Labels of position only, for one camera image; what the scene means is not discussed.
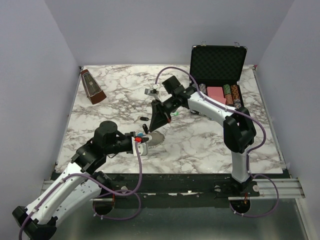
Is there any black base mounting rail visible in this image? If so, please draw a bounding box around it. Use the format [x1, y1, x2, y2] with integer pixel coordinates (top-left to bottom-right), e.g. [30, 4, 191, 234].
[42, 172, 306, 210]

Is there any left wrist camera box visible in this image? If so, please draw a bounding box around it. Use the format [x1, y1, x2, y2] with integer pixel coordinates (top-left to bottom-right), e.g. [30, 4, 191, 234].
[131, 135, 151, 157]

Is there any brown wooden metronome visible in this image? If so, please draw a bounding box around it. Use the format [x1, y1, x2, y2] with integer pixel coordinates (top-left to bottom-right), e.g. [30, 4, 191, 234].
[80, 69, 107, 105]

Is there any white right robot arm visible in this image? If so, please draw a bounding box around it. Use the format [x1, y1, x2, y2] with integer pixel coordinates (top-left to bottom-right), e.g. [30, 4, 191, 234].
[148, 76, 257, 196]

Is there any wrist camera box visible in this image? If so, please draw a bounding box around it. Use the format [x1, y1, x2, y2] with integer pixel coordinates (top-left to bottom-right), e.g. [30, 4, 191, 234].
[144, 84, 161, 101]
[131, 135, 151, 157]

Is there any black poker chip case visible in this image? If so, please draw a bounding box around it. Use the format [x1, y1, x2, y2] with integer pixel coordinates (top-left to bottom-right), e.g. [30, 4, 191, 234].
[189, 44, 247, 109]

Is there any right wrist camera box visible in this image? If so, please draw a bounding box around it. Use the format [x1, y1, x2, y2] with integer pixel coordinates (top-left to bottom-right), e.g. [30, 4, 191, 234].
[144, 84, 161, 101]

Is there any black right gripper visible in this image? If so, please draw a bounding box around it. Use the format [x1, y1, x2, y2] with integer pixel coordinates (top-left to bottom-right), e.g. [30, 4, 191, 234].
[149, 95, 179, 132]

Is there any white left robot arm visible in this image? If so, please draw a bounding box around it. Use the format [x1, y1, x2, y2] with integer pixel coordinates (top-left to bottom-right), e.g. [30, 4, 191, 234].
[12, 120, 140, 240]

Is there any pink playing card deck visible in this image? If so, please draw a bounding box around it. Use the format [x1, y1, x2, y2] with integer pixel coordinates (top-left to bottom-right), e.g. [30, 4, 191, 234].
[206, 86, 226, 105]

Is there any key with black tag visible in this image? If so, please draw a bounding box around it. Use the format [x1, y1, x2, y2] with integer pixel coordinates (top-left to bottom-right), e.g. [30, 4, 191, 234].
[142, 124, 149, 134]

